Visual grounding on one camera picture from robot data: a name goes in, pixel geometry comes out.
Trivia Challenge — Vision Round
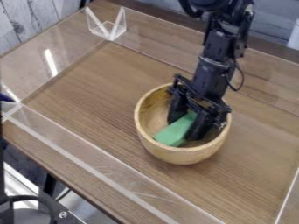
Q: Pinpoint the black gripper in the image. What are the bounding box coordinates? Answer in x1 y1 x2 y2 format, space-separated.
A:
166 56 236 141

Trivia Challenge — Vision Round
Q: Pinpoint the green rectangular block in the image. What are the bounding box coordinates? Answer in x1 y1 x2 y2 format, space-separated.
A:
153 111 196 147

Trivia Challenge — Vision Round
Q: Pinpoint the brown wooden bowl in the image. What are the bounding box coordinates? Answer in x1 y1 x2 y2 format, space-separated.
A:
133 83 232 165

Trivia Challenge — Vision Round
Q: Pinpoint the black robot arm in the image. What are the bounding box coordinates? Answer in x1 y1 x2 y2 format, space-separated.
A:
166 0 254 141

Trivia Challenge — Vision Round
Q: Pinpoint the black table leg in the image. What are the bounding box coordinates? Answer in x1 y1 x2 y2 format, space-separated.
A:
42 174 57 197

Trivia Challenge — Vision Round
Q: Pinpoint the blue object at edge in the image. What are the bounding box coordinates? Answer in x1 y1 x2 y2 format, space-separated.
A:
0 92 14 102

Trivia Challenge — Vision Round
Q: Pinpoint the clear acrylic tray enclosure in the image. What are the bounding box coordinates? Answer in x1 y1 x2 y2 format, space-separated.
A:
0 2 299 224

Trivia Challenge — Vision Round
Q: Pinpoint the clear acrylic corner bracket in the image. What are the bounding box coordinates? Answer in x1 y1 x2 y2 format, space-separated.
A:
84 7 126 41

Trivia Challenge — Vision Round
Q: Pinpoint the black metal base plate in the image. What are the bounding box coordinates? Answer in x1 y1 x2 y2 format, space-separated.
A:
38 191 86 224

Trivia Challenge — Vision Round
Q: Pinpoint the black cable loop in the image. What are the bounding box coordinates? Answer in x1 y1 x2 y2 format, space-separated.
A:
0 194 59 224

